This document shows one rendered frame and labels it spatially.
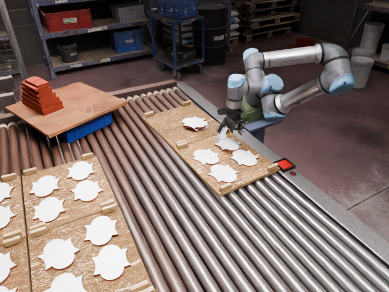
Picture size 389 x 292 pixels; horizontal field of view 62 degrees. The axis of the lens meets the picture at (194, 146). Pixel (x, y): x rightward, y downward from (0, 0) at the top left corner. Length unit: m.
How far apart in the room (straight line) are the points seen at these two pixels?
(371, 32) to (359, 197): 3.51
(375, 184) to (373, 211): 0.37
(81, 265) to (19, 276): 0.20
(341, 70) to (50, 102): 1.51
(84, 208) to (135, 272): 0.40
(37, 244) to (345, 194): 2.43
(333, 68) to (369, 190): 1.72
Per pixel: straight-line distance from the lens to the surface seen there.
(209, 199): 1.42
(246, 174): 1.54
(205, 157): 1.62
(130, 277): 1.18
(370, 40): 6.08
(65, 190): 1.56
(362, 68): 5.04
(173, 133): 1.83
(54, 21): 5.54
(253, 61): 1.59
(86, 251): 1.28
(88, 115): 1.90
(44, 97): 1.98
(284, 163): 1.66
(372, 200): 3.10
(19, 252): 1.38
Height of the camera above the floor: 1.89
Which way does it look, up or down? 34 degrees down
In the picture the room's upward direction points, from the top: 1 degrees counter-clockwise
